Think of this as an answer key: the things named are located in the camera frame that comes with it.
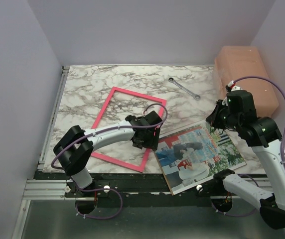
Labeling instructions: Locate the printed photo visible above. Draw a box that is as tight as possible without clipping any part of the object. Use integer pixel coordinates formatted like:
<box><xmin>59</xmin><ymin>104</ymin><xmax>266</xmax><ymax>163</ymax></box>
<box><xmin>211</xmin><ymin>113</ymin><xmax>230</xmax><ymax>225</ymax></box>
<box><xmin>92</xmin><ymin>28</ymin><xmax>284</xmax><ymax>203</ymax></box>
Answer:
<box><xmin>154</xmin><ymin>120</ymin><xmax>246</xmax><ymax>195</ymax></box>

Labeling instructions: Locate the pink photo frame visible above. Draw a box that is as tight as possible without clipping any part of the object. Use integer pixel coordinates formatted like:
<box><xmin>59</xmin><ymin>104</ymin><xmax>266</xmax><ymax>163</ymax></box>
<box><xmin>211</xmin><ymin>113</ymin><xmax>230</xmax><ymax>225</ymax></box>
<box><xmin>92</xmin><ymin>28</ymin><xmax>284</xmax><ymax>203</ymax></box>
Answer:
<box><xmin>90</xmin><ymin>86</ymin><xmax>167</xmax><ymax>174</ymax></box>

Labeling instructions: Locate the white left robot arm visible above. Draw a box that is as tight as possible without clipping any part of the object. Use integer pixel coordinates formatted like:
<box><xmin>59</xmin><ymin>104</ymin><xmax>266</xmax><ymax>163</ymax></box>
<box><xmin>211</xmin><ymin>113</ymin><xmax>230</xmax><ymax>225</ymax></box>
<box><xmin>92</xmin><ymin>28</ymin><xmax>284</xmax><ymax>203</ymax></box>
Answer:
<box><xmin>53</xmin><ymin>111</ymin><xmax>164</xmax><ymax>197</ymax></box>

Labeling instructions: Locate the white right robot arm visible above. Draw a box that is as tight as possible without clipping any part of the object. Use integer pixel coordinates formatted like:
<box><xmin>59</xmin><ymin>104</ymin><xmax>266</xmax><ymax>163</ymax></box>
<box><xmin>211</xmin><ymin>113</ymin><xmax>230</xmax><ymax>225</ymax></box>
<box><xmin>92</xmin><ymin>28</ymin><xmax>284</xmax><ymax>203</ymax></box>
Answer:
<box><xmin>206</xmin><ymin>90</ymin><xmax>285</xmax><ymax>230</ymax></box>

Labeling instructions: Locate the silver ratchet wrench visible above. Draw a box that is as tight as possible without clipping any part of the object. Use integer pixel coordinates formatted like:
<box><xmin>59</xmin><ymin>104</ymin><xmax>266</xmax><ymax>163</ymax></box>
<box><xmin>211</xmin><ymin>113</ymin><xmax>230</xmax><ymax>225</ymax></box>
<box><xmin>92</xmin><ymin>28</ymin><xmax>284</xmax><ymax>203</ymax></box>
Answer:
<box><xmin>168</xmin><ymin>77</ymin><xmax>201</xmax><ymax>101</ymax></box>

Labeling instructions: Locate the translucent orange plastic box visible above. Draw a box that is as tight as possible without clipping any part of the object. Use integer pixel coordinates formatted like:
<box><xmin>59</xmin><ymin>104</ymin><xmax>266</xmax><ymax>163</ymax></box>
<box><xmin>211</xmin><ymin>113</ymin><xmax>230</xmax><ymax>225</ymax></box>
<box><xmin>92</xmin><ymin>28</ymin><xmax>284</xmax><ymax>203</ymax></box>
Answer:
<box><xmin>215</xmin><ymin>46</ymin><xmax>279</xmax><ymax>117</ymax></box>

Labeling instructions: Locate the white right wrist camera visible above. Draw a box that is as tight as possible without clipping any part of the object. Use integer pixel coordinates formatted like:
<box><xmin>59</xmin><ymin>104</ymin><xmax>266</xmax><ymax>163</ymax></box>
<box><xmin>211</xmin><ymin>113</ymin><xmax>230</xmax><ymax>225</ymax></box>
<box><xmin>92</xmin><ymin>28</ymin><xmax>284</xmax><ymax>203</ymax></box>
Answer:
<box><xmin>225</xmin><ymin>81</ymin><xmax>242</xmax><ymax>93</ymax></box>

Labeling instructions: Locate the aluminium extrusion rail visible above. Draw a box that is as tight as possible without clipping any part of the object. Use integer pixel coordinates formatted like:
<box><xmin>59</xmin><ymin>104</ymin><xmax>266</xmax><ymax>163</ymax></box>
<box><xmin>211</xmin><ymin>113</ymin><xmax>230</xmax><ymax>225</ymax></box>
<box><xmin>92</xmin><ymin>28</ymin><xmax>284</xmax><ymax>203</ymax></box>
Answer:
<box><xmin>22</xmin><ymin>180</ymin><xmax>66</xmax><ymax>200</ymax></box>

